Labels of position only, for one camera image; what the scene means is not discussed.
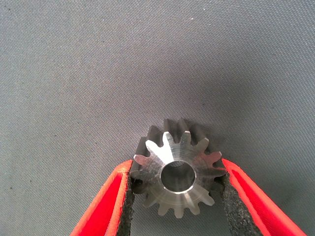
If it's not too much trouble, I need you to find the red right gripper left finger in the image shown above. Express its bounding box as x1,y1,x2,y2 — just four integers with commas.
70,158,136,236

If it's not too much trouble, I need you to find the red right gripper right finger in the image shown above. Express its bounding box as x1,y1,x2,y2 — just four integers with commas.
216,158,308,236

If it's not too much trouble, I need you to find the small steel planetary gear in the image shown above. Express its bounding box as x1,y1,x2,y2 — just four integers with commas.
129,118,227,219

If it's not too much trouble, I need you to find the dark grey table cloth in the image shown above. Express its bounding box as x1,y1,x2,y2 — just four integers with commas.
0,0,315,236

